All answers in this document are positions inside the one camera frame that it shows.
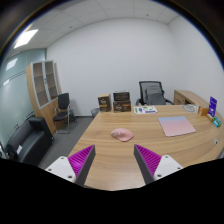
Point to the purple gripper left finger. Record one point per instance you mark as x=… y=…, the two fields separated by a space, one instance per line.
x=74 y=168

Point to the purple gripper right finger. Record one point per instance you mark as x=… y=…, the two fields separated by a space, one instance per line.
x=154 y=166

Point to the black leather sofa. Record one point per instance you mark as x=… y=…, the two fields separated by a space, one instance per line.
x=30 y=142

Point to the black visitor chair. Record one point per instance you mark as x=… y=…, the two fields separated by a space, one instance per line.
x=64 y=112

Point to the grey waste bin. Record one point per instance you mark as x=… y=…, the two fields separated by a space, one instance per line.
x=94 y=112

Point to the green white paper sheet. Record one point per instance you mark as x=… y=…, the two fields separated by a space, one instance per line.
x=145 y=109

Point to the lower dark cardboard box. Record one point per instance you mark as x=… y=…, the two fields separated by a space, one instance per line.
x=122 y=106

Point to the dark cardboard box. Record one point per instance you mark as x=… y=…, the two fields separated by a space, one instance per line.
x=122 y=106
x=121 y=96

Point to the small brown cardboard box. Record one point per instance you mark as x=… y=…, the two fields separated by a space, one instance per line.
x=104 y=102

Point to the wooden side desk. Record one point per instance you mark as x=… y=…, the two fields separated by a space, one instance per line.
x=183 y=97

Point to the black mesh office chair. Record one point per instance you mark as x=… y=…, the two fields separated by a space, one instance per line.
x=152 y=93

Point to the teal small box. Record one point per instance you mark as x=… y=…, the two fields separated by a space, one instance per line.
x=217 y=122

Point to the upper dark cardboard box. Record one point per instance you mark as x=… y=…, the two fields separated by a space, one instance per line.
x=121 y=96

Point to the purple sign stand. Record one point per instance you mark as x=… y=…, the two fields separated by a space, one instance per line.
x=212 y=106

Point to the wooden glass-door cabinet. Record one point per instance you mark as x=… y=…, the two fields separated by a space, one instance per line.
x=43 y=90

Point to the ceiling light panel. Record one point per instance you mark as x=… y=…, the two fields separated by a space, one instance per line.
x=25 y=37

